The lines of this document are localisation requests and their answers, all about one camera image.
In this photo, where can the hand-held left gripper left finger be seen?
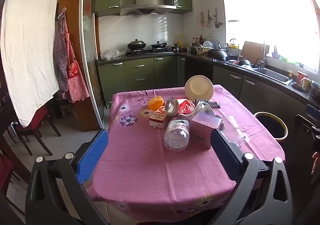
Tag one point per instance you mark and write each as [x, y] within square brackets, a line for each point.
[92, 160]

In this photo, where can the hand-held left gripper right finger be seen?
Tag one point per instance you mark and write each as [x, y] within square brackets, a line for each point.
[225, 156]

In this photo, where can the clear plastic cup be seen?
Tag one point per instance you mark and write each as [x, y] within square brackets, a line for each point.
[233, 127]

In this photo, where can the yellow-rimmed dark bin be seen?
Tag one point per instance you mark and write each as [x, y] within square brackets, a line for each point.
[271, 127]

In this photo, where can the purple cardboard box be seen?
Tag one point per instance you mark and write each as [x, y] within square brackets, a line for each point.
[203, 125]

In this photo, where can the white paper wrapper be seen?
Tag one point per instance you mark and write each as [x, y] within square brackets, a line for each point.
[202, 109]

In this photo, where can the clear plastic bottle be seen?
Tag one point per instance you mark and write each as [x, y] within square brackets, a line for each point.
[176, 135]

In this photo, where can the blue and white tube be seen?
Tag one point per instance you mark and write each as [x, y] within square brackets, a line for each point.
[212, 103]

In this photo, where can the red drink can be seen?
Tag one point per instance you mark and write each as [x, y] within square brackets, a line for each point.
[183, 106]

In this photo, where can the red and white carton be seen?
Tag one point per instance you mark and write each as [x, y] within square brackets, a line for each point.
[157, 118]

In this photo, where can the person's right hand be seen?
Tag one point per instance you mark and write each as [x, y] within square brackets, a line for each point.
[316, 163]

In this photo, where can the steel bowl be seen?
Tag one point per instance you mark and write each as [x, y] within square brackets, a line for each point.
[315, 92]

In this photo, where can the brown rag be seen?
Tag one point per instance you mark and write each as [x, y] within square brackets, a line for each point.
[298, 86]

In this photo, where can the cream mug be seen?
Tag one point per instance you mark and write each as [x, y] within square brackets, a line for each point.
[306, 83]

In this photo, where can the red mug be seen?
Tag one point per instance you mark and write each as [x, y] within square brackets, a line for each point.
[301, 75]

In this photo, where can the pink floral tablecloth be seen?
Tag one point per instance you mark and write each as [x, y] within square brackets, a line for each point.
[150, 170]

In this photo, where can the steel sink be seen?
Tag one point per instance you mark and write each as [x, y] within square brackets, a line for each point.
[272, 74]

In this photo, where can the red cushioned wooden chair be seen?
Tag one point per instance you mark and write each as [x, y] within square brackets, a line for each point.
[35, 120]

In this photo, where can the blue bowl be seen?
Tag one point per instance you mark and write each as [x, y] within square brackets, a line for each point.
[276, 55]

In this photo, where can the red checked apron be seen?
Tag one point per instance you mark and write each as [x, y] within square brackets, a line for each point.
[76, 77]

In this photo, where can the dark wooden chair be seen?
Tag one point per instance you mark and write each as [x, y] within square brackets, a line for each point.
[7, 170]

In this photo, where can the steel faucet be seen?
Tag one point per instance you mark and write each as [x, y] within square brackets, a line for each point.
[263, 57]

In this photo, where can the black built-in appliance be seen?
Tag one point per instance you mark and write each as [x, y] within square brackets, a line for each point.
[198, 72]

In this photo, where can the black pot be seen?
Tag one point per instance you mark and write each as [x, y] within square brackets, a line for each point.
[245, 63]

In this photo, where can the wooden cutting board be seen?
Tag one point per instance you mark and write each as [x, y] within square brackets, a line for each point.
[252, 52]

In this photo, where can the green base cabinets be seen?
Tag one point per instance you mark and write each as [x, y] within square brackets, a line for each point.
[138, 74]

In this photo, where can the dark stone countertop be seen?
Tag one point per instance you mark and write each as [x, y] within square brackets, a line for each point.
[112, 61]

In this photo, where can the large black wok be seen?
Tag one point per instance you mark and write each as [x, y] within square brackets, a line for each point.
[217, 54]

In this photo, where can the purple checked apron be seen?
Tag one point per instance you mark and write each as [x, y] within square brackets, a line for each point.
[60, 59]

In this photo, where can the clear plastic bags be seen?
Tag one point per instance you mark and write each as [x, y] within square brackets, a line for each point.
[112, 54]

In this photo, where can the dish rack with plates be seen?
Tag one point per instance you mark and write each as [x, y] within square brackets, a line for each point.
[207, 46]

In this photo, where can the yellow kettle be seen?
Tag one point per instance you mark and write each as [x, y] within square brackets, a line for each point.
[232, 43]

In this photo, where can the dark sauce bottles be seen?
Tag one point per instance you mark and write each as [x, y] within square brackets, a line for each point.
[197, 41]

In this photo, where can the small steel pot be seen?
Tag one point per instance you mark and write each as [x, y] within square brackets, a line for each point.
[176, 48]

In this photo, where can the yellow oil bottle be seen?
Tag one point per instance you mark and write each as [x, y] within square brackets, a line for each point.
[181, 42]

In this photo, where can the gas stove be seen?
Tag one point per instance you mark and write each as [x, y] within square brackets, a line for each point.
[150, 51]

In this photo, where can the black lidded wok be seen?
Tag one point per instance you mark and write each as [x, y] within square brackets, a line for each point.
[136, 45]

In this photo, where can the black lidded frying pan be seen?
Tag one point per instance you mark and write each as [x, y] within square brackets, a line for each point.
[157, 45]

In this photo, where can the glass sliding door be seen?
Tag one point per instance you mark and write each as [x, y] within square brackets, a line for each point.
[88, 27]

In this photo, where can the white hanging cloth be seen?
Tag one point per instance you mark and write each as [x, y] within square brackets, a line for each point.
[30, 39]

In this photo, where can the hanging kitchen utensils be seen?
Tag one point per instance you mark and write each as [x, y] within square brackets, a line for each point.
[208, 18]

